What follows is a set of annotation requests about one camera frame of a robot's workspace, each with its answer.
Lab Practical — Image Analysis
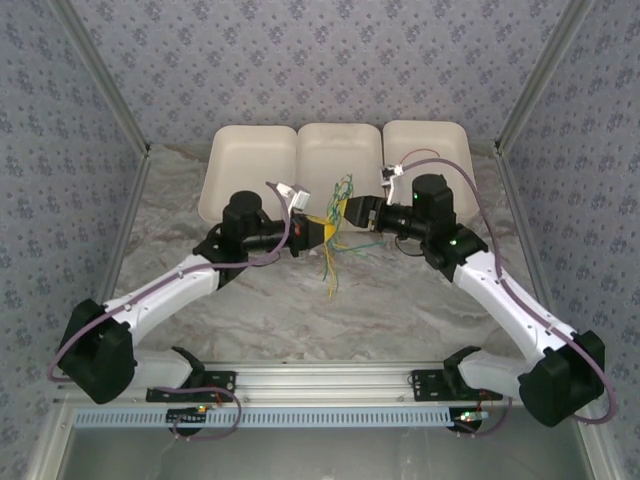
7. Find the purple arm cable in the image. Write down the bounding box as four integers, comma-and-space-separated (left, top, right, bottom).
47, 180, 296, 386
398, 157, 620, 426

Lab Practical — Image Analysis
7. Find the grey metal sheet panel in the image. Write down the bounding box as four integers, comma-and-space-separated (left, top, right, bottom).
29, 399, 614, 480

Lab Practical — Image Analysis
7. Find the cream plastic tray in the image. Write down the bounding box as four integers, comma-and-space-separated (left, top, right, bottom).
198, 124, 300, 225
382, 119, 482, 221
295, 122, 385, 216

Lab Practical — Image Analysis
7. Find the grey slotted cable duct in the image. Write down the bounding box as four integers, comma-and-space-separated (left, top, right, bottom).
72, 407, 489, 430

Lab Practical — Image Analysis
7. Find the aluminium frame post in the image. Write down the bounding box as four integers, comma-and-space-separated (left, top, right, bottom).
493, 0, 599, 156
49, 0, 153, 159

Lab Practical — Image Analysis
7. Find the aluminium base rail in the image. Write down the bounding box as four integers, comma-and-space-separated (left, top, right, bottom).
54, 362, 526, 406

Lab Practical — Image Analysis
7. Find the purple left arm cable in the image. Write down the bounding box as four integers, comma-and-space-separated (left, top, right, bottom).
47, 180, 296, 386

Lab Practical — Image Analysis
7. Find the small controller board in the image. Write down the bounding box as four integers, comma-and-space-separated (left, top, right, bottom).
167, 405, 210, 426
452, 409, 490, 432

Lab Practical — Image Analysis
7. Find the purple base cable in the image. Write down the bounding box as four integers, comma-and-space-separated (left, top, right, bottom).
147, 383, 242, 444
453, 389, 512, 439

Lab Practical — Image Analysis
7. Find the black mount plate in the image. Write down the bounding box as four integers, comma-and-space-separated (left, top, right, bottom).
145, 369, 238, 404
410, 368, 504, 402

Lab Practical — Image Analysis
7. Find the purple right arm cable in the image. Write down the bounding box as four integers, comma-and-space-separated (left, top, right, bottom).
398, 157, 620, 426

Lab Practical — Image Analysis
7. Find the aluminium side rail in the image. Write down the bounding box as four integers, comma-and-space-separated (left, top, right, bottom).
493, 143, 559, 314
97, 149, 154, 306

